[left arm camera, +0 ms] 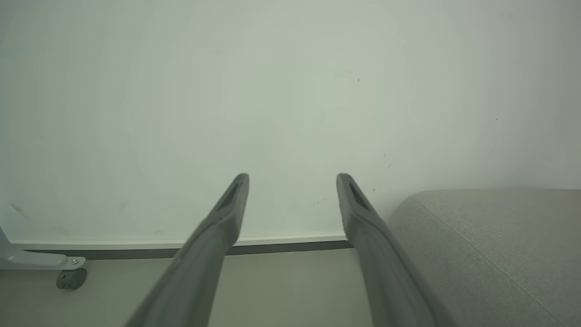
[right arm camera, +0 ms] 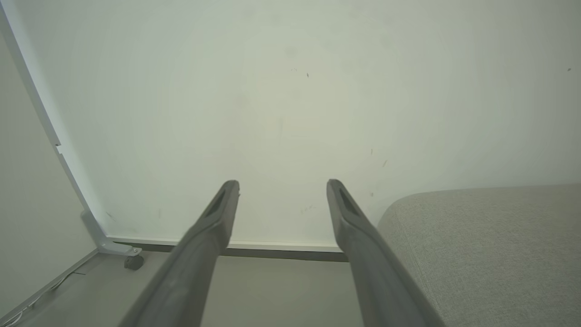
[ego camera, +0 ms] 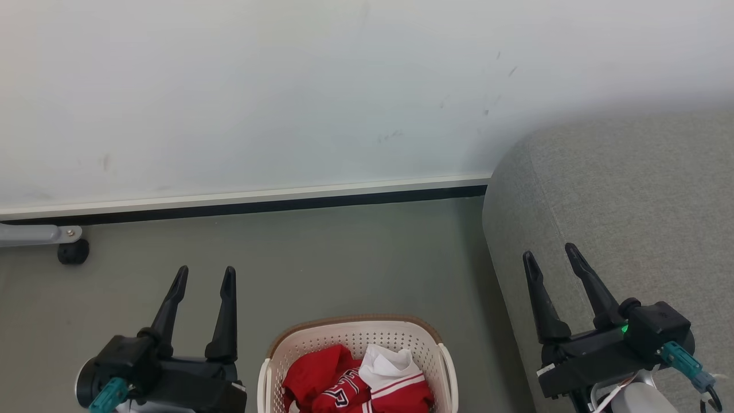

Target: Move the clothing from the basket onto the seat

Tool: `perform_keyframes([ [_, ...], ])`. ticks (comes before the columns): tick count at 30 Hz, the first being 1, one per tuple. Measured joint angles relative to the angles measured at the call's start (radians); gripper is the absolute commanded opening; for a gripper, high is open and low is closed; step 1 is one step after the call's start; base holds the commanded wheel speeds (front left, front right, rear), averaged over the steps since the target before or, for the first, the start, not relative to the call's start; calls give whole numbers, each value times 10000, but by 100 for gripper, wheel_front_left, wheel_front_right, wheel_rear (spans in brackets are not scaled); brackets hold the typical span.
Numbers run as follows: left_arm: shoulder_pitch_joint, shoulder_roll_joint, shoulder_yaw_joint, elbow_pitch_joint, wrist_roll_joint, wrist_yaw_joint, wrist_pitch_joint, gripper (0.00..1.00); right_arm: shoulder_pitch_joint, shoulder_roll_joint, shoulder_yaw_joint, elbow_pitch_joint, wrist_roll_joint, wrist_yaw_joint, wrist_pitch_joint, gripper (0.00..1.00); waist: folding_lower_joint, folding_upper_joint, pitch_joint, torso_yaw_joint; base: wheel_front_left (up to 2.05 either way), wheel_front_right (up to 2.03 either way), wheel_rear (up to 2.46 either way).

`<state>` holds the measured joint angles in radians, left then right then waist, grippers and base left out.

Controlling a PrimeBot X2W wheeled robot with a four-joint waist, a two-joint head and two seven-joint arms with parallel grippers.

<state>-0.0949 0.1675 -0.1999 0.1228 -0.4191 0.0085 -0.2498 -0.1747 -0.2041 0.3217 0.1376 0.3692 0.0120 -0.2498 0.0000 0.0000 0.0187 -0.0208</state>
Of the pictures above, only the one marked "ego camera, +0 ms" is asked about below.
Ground teal left gripper connector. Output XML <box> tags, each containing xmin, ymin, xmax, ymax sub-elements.
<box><xmin>89</xmin><ymin>377</ymin><xmax>130</xmax><ymax>413</ymax></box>

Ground white right gripper wires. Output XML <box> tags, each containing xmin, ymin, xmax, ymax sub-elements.
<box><xmin>591</xmin><ymin>376</ymin><xmax>638</xmax><ymax>413</ymax></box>

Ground white and black baseboard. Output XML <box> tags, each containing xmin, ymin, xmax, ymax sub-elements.
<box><xmin>0</xmin><ymin>175</ymin><xmax>492</xmax><ymax>225</ymax></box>

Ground red and white jersey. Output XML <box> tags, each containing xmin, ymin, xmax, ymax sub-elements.
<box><xmin>281</xmin><ymin>344</ymin><xmax>435</xmax><ymax>413</ymax></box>

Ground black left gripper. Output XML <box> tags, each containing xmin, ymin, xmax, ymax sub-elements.
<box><xmin>76</xmin><ymin>266</ymin><xmax>247</xmax><ymax>413</ymax></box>

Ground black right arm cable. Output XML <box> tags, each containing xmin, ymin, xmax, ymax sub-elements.
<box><xmin>701</xmin><ymin>383</ymin><xmax>724</xmax><ymax>413</ymax></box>

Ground teal right gripper connector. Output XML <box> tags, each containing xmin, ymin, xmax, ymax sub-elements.
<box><xmin>659</xmin><ymin>341</ymin><xmax>717</xmax><ymax>393</ymax></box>

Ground grey fabric sofa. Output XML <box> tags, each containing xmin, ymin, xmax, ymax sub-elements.
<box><xmin>482</xmin><ymin>109</ymin><xmax>734</xmax><ymax>413</ymax></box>

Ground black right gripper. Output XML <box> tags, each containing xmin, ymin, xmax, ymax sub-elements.
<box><xmin>522</xmin><ymin>243</ymin><xmax>696</xmax><ymax>413</ymax></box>

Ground black caster wheel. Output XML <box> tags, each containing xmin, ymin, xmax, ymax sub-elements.
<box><xmin>57</xmin><ymin>239</ymin><xmax>89</xmax><ymax>265</ymax></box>

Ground white perforated laundry basket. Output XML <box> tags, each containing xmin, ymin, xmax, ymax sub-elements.
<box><xmin>257</xmin><ymin>314</ymin><xmax>459</xmax><ymax>413</ymax></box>

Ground teal gripper connector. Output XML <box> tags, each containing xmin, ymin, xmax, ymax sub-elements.
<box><xmin>659</xmin><ymin>341</ymin><xmax>717</xmax><ymax>393</ymax></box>
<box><xmin>89</xmin><ymin>377</ymin><xmax>130</xmax><ymax>413</ymax></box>

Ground grey metal leg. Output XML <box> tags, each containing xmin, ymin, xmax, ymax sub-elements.
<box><xmin>0</xmin><ymin>224</ymin><xmax>83</xmax><ymax>248</ymax></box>

